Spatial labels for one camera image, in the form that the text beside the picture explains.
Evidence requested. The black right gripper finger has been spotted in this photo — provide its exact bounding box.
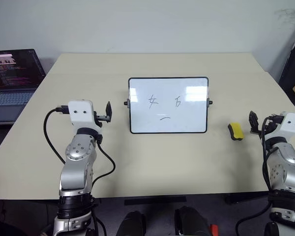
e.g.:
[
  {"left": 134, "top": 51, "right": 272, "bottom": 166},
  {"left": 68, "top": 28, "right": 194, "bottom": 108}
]
[{"left": 249, "top": 110, "right": 260, "bottom": 133}]

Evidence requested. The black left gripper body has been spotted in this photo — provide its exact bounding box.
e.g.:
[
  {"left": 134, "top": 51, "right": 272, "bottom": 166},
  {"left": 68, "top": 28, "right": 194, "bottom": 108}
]
[{"left": 92, "top": 111, "right": 112, "bottom": 128}]

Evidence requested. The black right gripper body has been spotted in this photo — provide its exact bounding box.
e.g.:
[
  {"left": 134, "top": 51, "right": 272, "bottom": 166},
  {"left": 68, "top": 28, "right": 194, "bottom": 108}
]
[{"left": 250, "top": 114, "right": 283, "bottom": 139}]

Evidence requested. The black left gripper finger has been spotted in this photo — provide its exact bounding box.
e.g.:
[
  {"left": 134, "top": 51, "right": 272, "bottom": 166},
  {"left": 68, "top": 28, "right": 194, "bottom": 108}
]
[{"left": 105, "top": 100, "right": 113, "bottom": 118}]

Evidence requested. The yellow and black eraser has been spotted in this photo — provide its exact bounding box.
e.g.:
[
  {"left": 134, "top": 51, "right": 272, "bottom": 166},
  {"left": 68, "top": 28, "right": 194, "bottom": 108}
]
[{"left": 227, "top": 122, "right": 244, "bottom": 142}]

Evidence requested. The small black-framed whiteboard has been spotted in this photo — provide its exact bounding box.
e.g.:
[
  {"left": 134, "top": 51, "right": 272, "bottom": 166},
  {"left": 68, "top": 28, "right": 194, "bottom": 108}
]
[{"left": 123, "top": 76, "right": 214, "bottom": 135}]

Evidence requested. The black upright panel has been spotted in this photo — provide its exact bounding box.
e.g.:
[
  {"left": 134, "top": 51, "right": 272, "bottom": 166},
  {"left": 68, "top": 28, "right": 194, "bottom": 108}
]
[{"left": 277, "top": 23, "right": 295, "bottom": 114}]

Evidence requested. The open grey laptop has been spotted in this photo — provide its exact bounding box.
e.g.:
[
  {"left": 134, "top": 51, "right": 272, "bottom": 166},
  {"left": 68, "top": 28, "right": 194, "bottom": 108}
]
[{"left": 0, "top": 48, "right": 47, "bottom": 125}]

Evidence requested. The narrow dark rounded shape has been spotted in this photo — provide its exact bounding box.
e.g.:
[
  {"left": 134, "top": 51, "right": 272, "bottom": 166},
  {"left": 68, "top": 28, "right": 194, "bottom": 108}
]
[{"left": 116, "top": 210, "right": 147, "bottom": 236}]

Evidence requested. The wide dark rounded shape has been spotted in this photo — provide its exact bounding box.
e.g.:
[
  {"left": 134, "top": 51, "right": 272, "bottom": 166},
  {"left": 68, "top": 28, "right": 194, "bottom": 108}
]
[{"left": 174, "top": 206, "right": 210, "bottom": 236}]

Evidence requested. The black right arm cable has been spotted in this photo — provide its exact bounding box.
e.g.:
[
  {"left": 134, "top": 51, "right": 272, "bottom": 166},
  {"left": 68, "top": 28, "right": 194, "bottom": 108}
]
[{"left": 235, "top": 115, "right": 284, "bottom": 231}]

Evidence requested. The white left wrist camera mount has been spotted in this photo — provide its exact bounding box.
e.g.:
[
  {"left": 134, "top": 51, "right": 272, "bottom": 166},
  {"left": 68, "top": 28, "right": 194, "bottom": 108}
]
[{"left": 68, "top": 99, "right": 100, "bottom": 131}]

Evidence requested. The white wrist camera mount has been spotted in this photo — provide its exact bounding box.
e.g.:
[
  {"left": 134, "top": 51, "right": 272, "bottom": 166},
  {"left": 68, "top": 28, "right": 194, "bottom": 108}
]
[
  {"left": 68, "top": 99, "right": 100, "bottom": 131},
  {"left": 276, "top": 112, "right": 295, "bottom": 135}
]

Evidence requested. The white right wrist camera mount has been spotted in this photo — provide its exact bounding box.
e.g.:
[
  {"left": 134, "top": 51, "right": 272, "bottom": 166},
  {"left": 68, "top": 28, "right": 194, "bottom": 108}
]
[{"left": 276, "top": 112, "right": 295, "bottom": 135}]

